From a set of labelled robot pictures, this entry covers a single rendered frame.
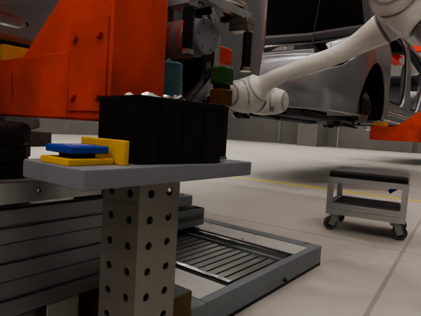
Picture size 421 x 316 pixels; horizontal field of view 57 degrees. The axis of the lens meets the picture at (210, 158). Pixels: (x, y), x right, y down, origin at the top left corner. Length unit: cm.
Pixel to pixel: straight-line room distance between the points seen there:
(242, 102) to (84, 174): 85
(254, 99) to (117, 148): 78
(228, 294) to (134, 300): 45
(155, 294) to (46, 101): 56
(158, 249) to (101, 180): 21
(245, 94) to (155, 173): 74
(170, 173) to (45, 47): 58
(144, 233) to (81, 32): 48
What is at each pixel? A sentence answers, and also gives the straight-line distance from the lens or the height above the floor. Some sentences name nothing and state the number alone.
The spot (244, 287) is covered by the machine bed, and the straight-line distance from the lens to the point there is 119.
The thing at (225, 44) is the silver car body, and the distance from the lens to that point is 205.
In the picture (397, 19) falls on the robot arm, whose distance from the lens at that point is 117.
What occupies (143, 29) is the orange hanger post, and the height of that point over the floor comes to 73.
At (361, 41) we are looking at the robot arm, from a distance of 138.
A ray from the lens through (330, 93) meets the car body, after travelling 389.
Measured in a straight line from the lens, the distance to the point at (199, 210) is 174.
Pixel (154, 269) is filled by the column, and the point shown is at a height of 26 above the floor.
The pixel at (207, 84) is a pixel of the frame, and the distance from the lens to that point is 168.
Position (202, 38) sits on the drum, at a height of 84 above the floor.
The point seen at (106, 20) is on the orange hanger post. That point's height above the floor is 73.
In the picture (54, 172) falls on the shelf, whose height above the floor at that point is 44.
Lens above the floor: 51
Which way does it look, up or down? 4 degrees down
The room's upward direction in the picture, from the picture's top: 3 degrees clockwise
